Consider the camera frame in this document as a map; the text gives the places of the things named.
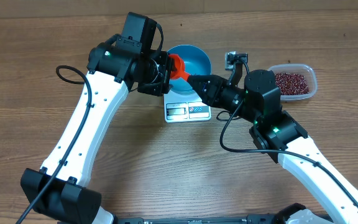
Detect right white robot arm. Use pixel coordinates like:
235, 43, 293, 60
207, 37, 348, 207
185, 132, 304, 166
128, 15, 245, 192
187, 70, 358, 223

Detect teal blue bowl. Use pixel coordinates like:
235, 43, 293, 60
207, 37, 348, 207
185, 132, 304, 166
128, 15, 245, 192
168, 45, 212, 95

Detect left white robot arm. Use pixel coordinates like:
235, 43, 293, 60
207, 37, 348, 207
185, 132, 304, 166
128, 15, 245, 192
21, 12, 172, 223

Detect red measuring scoop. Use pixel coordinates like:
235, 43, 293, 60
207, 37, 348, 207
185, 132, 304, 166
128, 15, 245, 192
169, 54, 190, 82

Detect white digital kitchen scale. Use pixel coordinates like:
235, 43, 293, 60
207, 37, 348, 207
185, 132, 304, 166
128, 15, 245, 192
163, 78, 211, 123

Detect clear plastic bean container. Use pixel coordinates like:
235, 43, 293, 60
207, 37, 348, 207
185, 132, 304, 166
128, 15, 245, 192
268, 63, 318, 101

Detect red beans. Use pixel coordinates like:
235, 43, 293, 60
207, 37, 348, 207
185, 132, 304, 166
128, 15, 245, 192
275, 73, 310, 96

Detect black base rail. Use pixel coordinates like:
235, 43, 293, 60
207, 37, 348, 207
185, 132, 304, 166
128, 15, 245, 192
57, 202, 335, 224

